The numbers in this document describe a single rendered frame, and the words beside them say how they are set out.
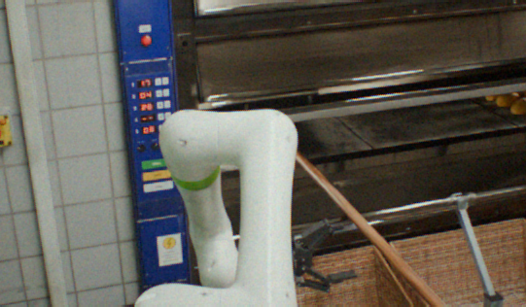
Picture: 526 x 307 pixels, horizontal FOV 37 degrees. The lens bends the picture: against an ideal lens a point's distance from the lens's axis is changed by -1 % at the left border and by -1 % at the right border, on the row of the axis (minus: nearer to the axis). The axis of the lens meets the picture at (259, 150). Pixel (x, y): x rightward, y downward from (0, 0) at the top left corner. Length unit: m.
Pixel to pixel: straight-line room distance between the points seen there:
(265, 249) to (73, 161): 1.07
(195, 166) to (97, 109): 0.77
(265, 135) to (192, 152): 0.15
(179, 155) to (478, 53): 1.38
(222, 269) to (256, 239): 0.47
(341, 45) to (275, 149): 1.00
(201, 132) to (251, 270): 0.32
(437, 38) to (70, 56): 1.17
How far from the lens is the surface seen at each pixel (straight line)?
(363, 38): 2.53
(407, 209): 2.33
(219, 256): 1.93
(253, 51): 2.41
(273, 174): 1.52
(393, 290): 2.71
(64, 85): 2.31
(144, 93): 2.31
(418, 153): 2.73
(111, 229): 2.49
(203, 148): 1.59
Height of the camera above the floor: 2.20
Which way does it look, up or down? 22 degrees down
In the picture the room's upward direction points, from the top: 2 degrees counter-clockwise
